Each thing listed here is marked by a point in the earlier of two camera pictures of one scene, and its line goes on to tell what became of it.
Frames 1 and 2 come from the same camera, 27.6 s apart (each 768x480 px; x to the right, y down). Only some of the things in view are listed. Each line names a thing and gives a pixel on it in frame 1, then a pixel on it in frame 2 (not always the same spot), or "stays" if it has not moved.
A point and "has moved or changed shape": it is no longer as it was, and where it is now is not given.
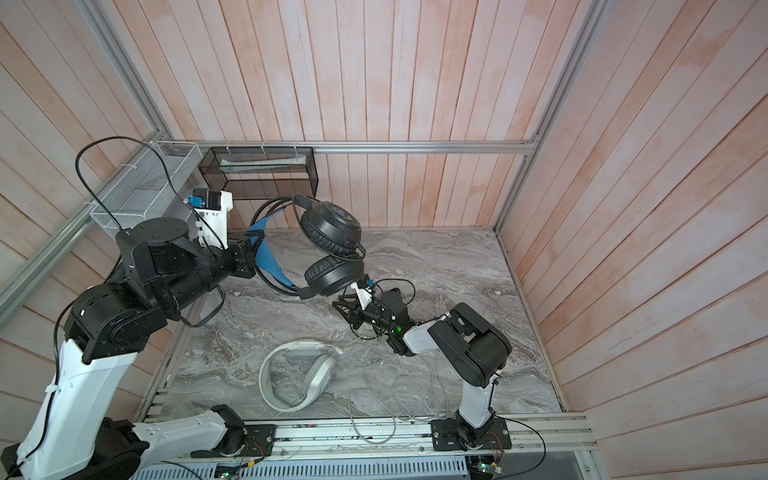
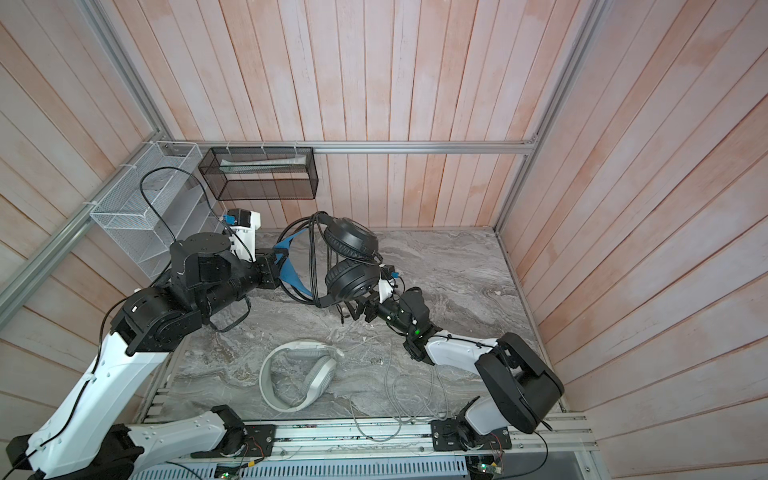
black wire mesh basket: x=263 y=172 stays
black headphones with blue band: x=331 y=230 has moved or changed shape
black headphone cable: x=388 y=279 to x=315 y=218
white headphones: x=318 y=378 stays
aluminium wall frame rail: x=55 y=264 stays
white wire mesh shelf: x=152 y=185 stays
